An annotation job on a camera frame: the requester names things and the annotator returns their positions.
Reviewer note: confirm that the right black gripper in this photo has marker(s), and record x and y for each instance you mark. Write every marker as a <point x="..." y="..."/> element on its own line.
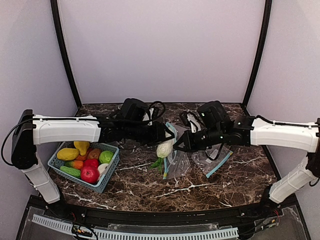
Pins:
<point x="188" y="139"/>

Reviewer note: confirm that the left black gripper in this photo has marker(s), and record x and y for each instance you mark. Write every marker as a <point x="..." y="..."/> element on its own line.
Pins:
<point x="161" y="132"/>

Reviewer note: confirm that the large clear zip bag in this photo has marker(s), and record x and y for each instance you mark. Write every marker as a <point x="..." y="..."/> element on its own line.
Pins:
<point x="177" y="163"/>

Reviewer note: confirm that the large red toy apple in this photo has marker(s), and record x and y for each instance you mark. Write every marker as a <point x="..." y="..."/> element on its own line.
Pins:
<point x="89" y="174"/>

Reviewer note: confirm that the yellow toy potato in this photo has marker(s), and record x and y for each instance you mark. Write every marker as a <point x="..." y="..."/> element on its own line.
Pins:
<point x="67" y="154"/>

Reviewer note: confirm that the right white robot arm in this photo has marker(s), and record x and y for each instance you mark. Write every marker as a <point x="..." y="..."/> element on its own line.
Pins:
<point x="258" y="131"/>

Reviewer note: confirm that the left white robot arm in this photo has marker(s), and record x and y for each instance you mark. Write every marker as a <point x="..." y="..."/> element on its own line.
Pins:
<point x="135" y="120"/>

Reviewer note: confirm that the small clear zip bag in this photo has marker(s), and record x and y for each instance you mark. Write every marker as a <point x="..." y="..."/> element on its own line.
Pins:
<point x="210" y="160"/>

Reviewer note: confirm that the brown toy potato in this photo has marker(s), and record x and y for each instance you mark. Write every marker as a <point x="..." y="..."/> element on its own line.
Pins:
<point x="94" y="154"/>

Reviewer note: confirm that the yellow toy lemon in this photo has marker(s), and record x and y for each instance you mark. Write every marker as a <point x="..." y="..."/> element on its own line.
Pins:
<point x="82" y="147"/>

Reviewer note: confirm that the orange toy carrot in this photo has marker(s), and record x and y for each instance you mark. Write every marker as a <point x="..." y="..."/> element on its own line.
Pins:
<point x="76" y="164"/>

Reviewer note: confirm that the green toy cucumber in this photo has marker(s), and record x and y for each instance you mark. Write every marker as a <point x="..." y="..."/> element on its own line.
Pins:
<point x="76" y="173"/>

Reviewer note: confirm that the light blue plastic basket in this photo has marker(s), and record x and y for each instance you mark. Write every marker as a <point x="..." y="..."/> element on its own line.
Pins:
<point x="100" y="186"/>

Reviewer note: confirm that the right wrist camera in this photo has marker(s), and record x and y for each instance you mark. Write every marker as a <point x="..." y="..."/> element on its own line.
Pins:
<point x="189" y="119"/>

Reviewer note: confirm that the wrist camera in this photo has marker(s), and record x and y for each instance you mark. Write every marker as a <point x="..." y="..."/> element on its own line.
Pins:
<point x="189" y="119"/>
<point x="155" y="110"/>

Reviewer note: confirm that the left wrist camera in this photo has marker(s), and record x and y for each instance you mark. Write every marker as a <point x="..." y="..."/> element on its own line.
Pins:
<point x="155" y="110"/>

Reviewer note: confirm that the white slotted cable duct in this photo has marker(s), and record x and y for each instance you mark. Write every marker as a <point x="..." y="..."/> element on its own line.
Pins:
<point x="136" y="232"/>

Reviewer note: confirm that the black front frame rail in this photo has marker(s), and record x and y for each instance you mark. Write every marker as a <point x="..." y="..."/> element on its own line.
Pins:
<point x="93" y="216"/>

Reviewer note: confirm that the right black frame post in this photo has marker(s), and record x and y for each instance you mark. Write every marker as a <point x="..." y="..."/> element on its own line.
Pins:
<point x="259" y="52"/>

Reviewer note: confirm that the black frame post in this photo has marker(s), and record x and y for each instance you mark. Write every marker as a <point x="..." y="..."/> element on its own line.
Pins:
<point x="259" y="52"/>
<point x="63" y="52"/>

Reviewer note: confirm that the left black frame post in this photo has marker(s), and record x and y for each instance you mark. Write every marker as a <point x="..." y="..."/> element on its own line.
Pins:
<point x="63" y="52"/>

